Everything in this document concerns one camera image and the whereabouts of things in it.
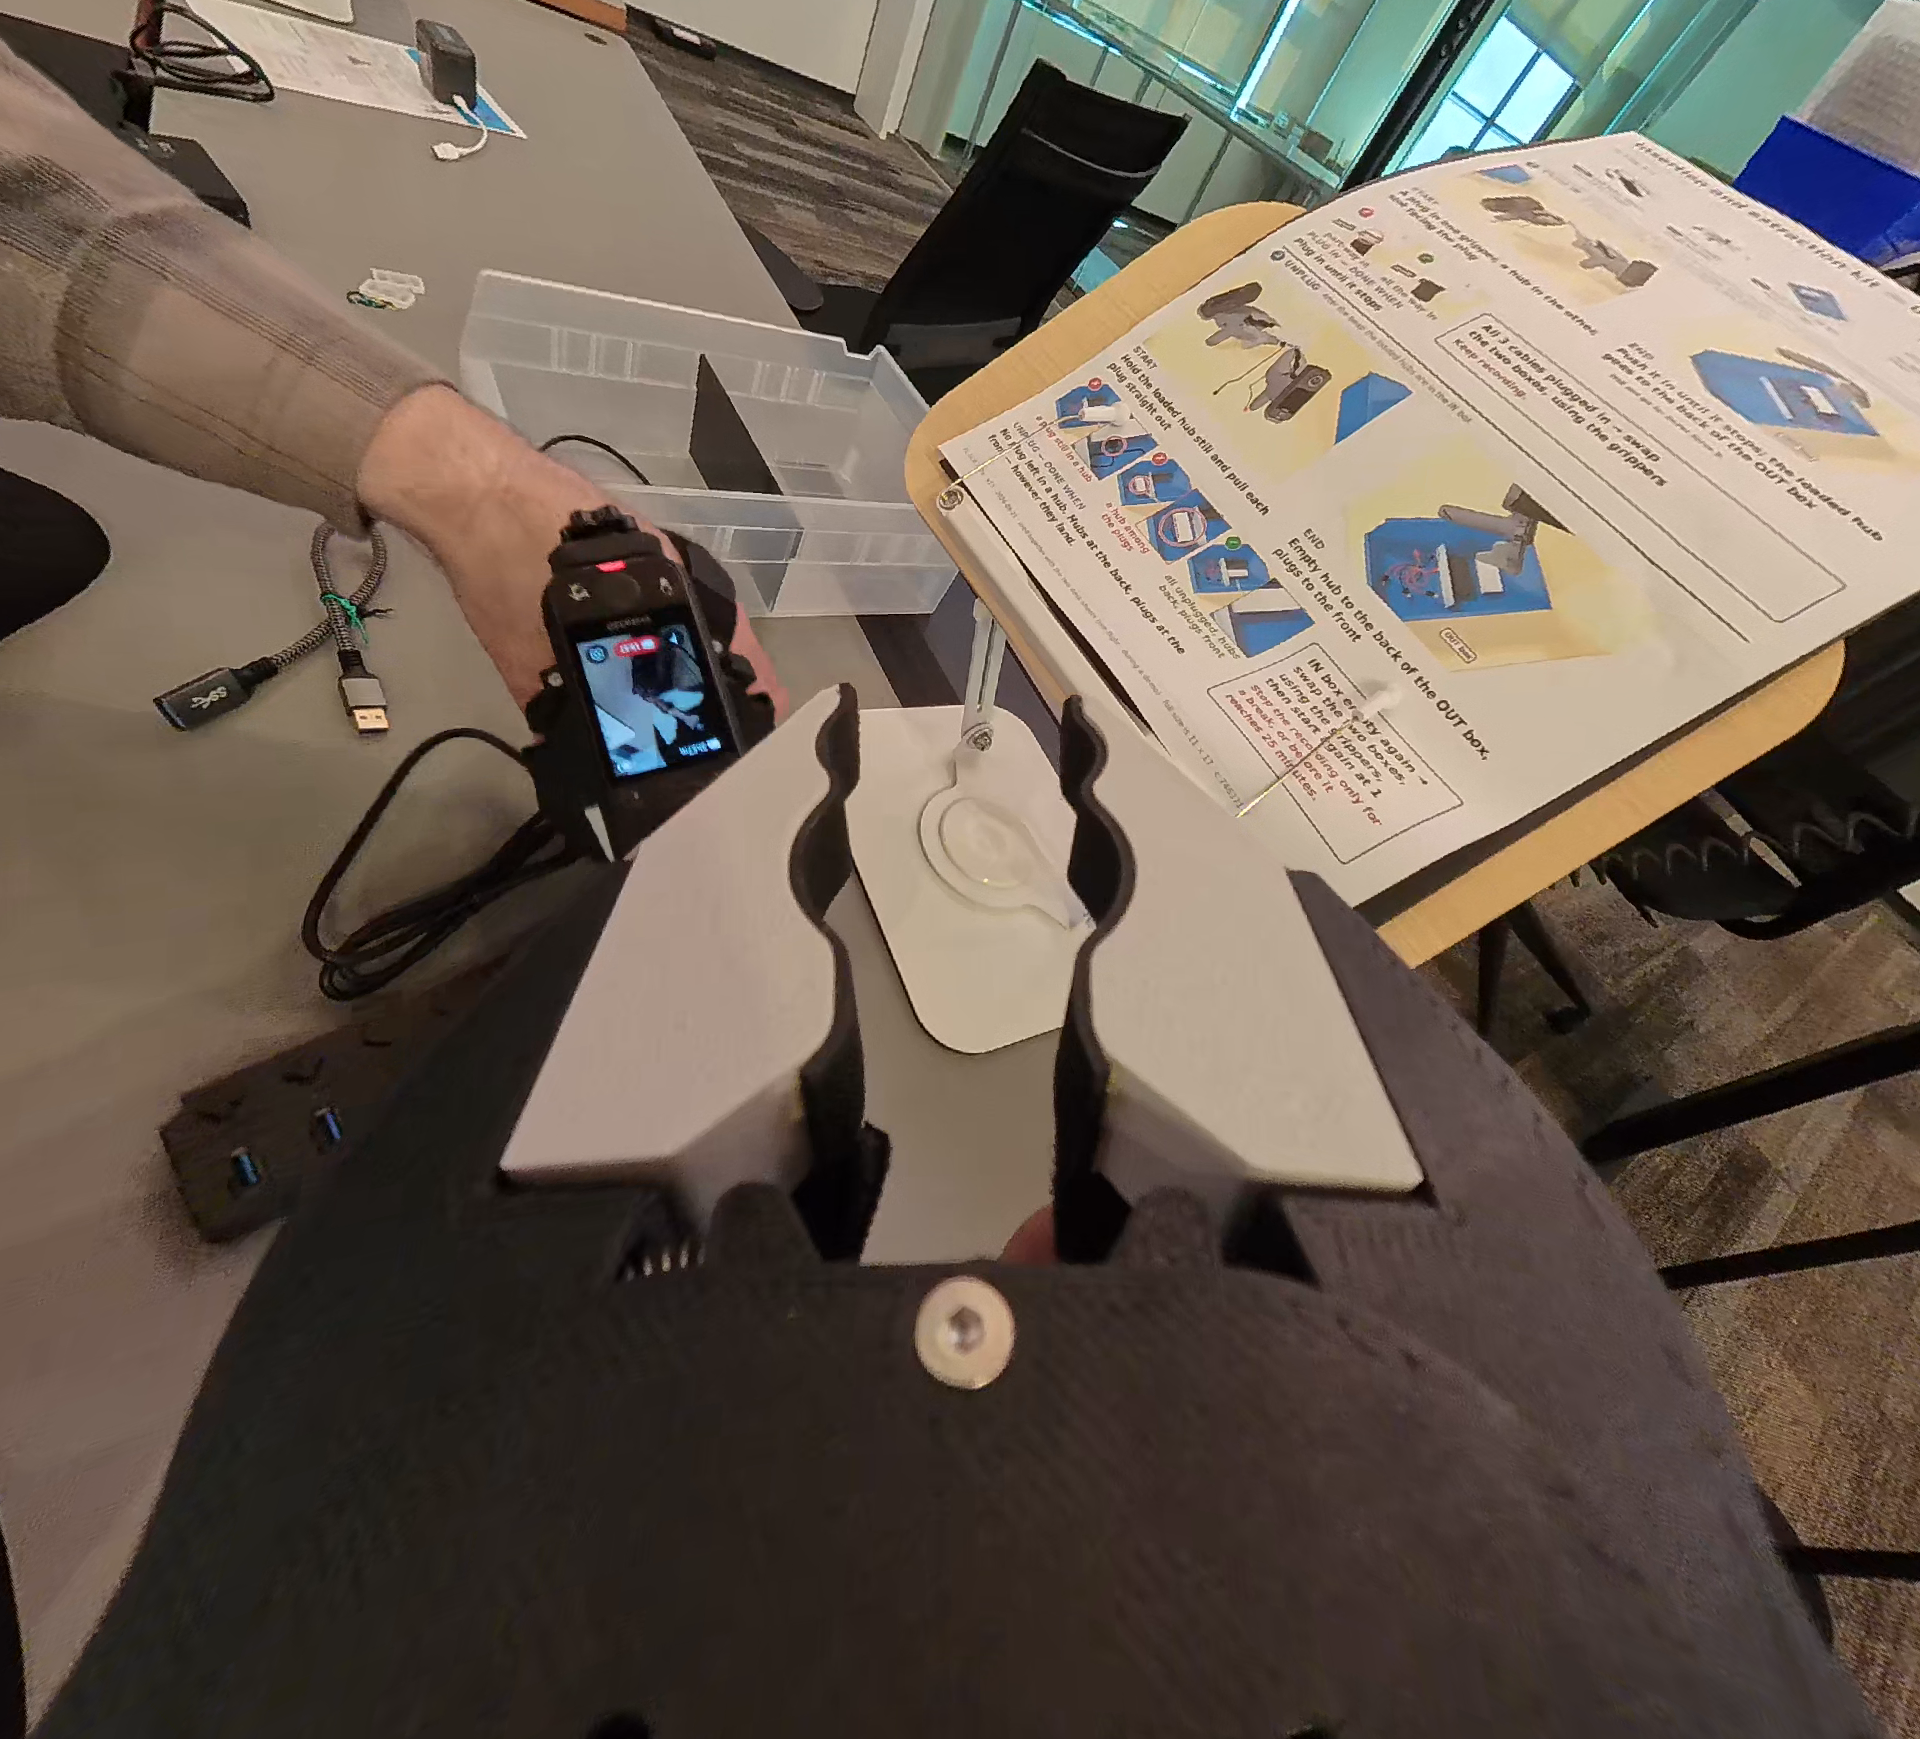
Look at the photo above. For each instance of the person's left forearm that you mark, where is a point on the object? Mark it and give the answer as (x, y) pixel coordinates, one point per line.
(181, 311)

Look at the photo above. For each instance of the white translucent box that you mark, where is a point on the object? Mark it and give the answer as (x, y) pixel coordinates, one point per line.
(1860, 88)

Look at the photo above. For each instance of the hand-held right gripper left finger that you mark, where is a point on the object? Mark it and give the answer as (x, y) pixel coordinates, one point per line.
(690, 1018)

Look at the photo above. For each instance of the clear plastic bin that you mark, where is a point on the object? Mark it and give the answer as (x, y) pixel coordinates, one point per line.
(598, 345)

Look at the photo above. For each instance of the blue plastic bin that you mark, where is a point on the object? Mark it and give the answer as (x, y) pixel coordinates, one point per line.
(1828, 179)

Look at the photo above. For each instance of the black armrest office chair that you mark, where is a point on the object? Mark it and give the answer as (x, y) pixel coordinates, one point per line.
(1798, 853)

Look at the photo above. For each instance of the paper sheet blue print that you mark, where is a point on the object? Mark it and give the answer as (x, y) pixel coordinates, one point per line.
(323, 67)

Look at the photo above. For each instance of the dark cloth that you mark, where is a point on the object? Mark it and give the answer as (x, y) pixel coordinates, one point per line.
(47, 554)

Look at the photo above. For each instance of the black multi-port usb hub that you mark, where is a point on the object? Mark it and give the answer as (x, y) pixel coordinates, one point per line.
(239, 1140)

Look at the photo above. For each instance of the flat black box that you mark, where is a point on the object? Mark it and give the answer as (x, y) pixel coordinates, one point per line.
(184, 179)

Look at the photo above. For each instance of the instruction sheet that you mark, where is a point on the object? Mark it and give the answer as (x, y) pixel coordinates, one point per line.
(1501, 417)

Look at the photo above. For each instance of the black charger block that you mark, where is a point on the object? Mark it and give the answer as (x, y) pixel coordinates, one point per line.
(445, 58)

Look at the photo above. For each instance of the black bin divider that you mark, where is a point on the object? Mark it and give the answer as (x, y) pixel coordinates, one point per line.
(734, 430)

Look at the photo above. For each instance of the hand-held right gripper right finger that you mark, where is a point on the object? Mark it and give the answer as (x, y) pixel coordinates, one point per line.
(1245, 1035)

